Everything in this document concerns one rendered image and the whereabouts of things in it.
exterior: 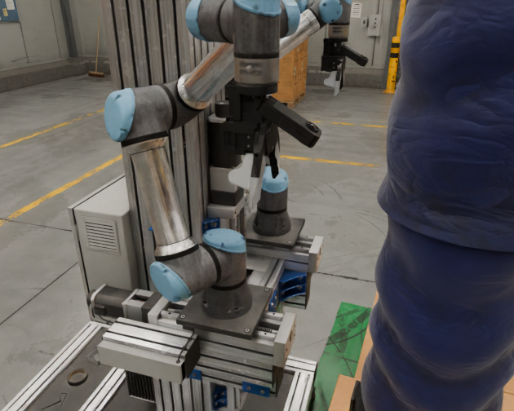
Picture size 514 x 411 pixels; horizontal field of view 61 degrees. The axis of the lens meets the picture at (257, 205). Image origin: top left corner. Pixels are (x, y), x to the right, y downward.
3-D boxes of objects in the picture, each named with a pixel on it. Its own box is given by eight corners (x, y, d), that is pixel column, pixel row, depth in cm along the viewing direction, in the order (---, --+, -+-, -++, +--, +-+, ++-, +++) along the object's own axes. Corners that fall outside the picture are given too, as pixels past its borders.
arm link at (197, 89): (197, 129, 123) (313, 32, 85) (163, 136, 117) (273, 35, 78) (182, 90, 124) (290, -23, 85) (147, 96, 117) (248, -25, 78)
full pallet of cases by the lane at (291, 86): (292, 108, 814) (296, 5, 740) (240, 105, 841) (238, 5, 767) (306, 96, 919) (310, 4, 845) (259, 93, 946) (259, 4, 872)
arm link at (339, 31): (350, 24, 161) (347, 25, 154) (349, 37, 163) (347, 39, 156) (330, 24, 163) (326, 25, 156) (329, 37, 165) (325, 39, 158)
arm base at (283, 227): (247, 233, 168) (246, 209, 164) (259, 216, 181) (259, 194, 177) (285, 239, 164) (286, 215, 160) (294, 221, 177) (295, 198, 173)
